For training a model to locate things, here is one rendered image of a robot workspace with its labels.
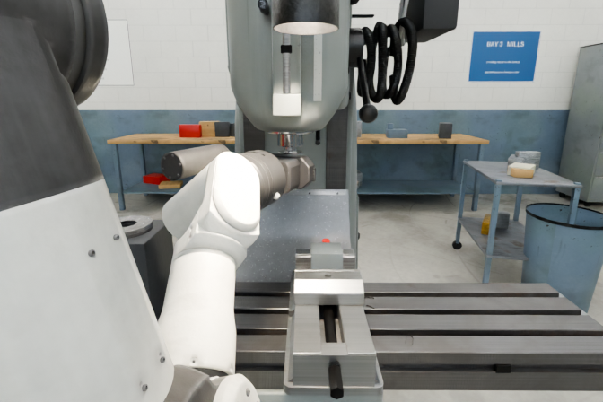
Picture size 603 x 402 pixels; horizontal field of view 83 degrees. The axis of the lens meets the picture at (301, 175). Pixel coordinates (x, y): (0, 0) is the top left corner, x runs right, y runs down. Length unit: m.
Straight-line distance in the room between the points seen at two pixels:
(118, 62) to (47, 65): 5.26
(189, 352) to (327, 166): 0.78
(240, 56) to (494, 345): 0.65
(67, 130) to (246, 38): 0.39
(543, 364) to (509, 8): 5.11
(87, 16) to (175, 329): 0.23
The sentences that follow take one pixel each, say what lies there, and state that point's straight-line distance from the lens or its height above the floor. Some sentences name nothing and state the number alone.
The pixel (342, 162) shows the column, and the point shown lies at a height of 1.18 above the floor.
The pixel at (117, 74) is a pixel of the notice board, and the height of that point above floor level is 1.67.
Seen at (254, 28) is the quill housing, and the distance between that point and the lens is 0.55.
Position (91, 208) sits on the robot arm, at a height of 1.32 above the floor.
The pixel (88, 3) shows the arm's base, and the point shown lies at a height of 1.41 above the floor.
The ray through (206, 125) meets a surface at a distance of 4.50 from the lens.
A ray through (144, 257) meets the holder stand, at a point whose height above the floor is 1.10.
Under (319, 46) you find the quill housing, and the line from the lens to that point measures 0.54.
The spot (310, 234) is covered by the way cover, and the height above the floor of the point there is 0.98.
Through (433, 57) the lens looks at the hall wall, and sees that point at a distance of 5.15.
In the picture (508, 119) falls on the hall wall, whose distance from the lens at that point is 5.59.
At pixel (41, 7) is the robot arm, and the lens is 0.21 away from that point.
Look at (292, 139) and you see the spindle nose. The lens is 0.60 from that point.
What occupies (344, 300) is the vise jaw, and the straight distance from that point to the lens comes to 0.64.
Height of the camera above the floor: 1.36
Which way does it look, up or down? 13 degrees down
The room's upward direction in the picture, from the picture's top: straight up
